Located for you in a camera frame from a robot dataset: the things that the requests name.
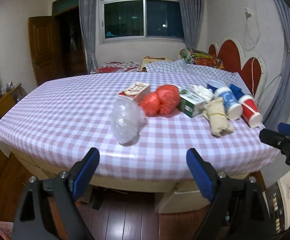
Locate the red paper cup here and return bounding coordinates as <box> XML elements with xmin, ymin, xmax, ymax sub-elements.
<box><xmin>238</xmin><ymin>95</ymin><xmax>263</xmax><ymax>128</ymax></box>

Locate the blue paper cup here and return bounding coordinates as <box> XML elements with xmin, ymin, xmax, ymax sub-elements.
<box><xmin>214</xmin><ymin>86</ymin><xmax>243</xmax><ymax>120</ymax></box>

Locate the beige cloth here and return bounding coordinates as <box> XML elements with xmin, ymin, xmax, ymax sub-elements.
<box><xmin>203</xmin><ymin>97</ymin><xmax>234</xmax><ymax>138</ymax></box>

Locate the white tissue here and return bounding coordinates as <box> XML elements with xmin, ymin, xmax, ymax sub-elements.
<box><xmin>189</xmin><ymin>85</ymin><xmax>213</xmax><ymax>103</ymax></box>

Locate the green white carton box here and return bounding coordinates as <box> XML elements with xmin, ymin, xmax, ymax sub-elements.
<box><xmin>178</xmin><ymin>86</ymin><xmax>205</xmax><ymax>118</ymax></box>

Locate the red plastic bag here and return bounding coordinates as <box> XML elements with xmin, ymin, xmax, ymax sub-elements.
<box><xmin>140</xmin><ymin>85</ymin><xmax>181</xmax><ymax>117</ymax></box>

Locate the clear plastic bag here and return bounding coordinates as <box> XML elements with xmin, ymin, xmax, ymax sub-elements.
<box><xmin>109</xmin><ymin>98</ymin><xmax>146</xmax><ymax>146</ymax></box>

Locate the red white milk carton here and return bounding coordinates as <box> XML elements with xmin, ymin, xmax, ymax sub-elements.
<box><xmin>117</xmin><ymin>82</ymin><xmax>150</xmax><ymax>104</ymax></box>

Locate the blue cloth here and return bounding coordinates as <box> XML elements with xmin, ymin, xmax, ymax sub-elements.
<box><xmin>207</xmin><ymin>80</ymin><xmax>245</xmax><ymax>100</ymax></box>

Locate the cream safe cabinet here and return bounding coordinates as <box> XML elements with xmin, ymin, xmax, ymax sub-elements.
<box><xmin>262</xmin><ymin>170</ymin><xmax>290</xmax><ymax>235</ymax></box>

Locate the grey curtain right tied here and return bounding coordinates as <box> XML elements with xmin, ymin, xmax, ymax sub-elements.
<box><xmin>264</xmin><ymin>0</ymin><xmax>290</xmax><ymax>130</ymax></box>

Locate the red heart headboard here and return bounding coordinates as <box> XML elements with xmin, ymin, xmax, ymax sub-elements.
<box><xmin>208</xmin><ymin>38</ymin><xmax>267</xmax><ymax>99</ymax></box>

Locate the pink checkered tablecloth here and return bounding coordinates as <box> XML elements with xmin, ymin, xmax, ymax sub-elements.
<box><xmin>0</xmin><ymin>72</ymin><xmax>279</xmax><ymax>182</ymax></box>

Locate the white grid bed sheet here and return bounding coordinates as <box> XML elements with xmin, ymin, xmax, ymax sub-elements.
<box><xmin>144</xmin><ymin>60</ymin><xmax>251</xmax><ymax>94</ymax></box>

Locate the colourful folded quilt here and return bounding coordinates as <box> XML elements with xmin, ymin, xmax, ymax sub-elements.
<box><xmin>179</xmin><ymin>48</ymin><xmax>223</xmax><ymax>69</ymax></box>

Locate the grey curtain middle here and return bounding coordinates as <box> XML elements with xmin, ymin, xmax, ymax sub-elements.
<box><xmin>179</xmin><ymin>0</ymin><xmax>205</xmax><ymax>49</ymax></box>

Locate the brown wooden door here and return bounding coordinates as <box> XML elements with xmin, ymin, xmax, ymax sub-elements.
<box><xmin>28</xmin><ymin>16</ymin><xmax>63</xmax><ymax>85</ymax></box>

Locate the grey curtain left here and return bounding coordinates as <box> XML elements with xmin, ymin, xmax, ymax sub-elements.
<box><xmin>78</xmin><ymin>0</ymin><xmax>98</xmax><ymax>74</ymax></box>

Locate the wall power adapter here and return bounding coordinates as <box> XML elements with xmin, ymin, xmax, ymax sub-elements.
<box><xmin>244</xmin><ymin>7</ymin><xmax>252</xmax><ymax>20</ymax></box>

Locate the window with white frame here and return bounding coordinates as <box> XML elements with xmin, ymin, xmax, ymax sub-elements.
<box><xmin>99</xmin><ymin>0</ymin><xmax>184</xmax><ymax>42</ymax></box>

